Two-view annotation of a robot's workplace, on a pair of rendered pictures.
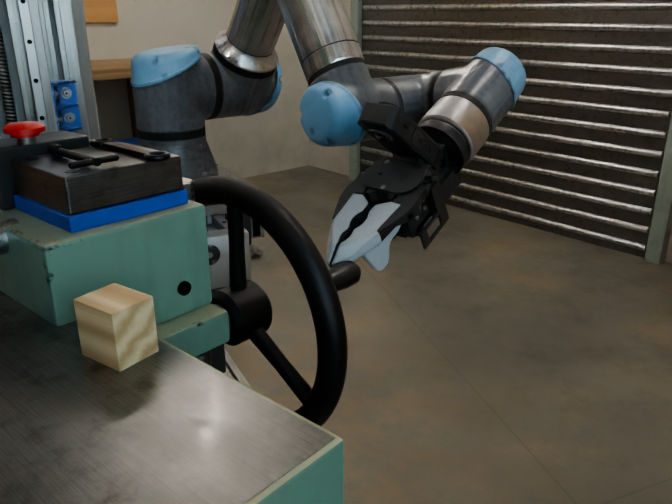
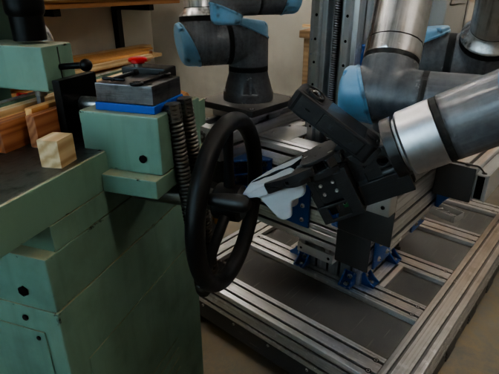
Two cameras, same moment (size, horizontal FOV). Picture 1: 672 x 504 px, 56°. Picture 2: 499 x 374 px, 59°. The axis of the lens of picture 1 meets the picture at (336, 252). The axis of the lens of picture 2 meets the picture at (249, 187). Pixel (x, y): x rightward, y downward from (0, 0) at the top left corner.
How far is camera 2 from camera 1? 0.63 m
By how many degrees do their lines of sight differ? 62
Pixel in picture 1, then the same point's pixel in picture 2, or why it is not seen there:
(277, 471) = not seen: outside the picture
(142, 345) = (52, 161)
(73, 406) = (13, 167)
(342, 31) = (390, 22)
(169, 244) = (135, 132)
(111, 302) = (48, 137)
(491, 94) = (462, 107)
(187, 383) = (30, 180)
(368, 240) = (258, 187)
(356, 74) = (380, 62)
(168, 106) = not seen: hidden behind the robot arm
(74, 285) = (90, 132)
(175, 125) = not seen: hidden behind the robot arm
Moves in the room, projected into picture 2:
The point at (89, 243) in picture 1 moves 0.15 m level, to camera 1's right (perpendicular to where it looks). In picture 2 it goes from (96, 116) to (107, 147)
